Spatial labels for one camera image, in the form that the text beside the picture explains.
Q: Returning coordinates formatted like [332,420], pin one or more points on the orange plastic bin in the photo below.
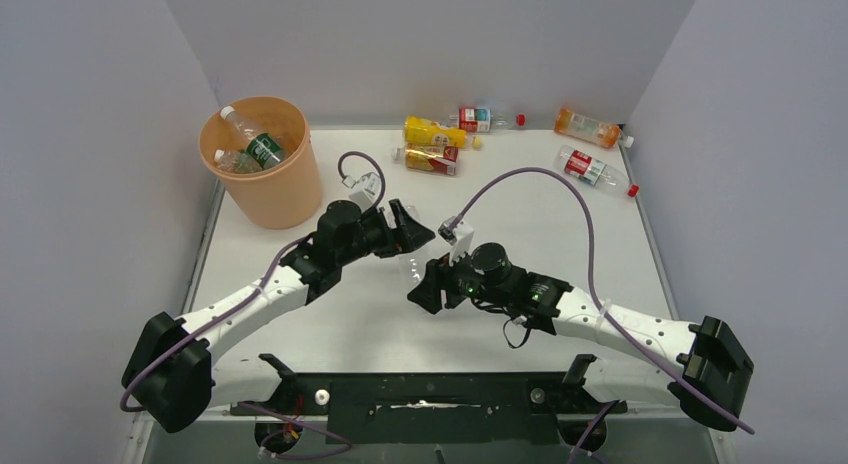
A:
[285,195]

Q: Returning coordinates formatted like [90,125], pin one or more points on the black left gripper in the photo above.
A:
[407,236]

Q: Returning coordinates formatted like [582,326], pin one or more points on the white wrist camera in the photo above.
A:
[364,191]
[459,235]

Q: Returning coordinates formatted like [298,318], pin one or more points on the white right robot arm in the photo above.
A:
[708,367]

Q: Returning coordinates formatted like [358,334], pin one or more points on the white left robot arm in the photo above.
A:
[173,373]

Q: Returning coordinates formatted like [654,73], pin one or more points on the red-yellow label bottle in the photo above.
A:
[442,160]

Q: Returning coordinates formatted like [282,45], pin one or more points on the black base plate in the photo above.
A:
[429,408]

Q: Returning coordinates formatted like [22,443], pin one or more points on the green-label clear bottle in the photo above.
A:
[236,162]

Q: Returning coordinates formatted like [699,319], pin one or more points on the green-label upright-lying bottle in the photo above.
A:
[254,139]

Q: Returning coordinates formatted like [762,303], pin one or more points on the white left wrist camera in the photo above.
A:
[364,191]

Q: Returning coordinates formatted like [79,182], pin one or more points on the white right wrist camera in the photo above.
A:
[459,235]

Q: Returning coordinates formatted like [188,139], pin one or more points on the yellow-label bottle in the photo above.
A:
[425,132]

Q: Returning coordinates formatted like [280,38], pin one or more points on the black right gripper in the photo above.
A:
[429,292]

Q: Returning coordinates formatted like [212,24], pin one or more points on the red-label bottle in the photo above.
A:
[594,172]

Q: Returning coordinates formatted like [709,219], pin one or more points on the orange drink bottle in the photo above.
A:
[599,133]

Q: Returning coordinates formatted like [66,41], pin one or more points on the red-blue label bottle red cap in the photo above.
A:
[484,120]

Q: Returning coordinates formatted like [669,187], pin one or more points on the large clear unlabelled bottle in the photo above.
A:
[412,268]

